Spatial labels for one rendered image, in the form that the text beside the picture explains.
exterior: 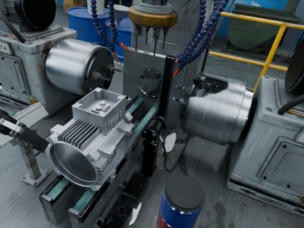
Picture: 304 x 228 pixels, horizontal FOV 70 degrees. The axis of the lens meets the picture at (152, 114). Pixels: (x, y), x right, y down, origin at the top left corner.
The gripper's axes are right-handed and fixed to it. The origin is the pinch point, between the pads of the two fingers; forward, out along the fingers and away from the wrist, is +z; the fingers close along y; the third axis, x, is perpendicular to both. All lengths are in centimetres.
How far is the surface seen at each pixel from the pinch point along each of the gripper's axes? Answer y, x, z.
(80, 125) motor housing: -5.2, -8.4, 4.6
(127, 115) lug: -12.5, -18.4, 12.7
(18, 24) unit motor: 50, -41, 13
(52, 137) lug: -0.4, -3.0, 3.8
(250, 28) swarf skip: -53, -364, 273
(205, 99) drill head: -33, -35, 18
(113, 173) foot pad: -15.7, -1.4, 15.2
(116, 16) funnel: 82, -148, 100
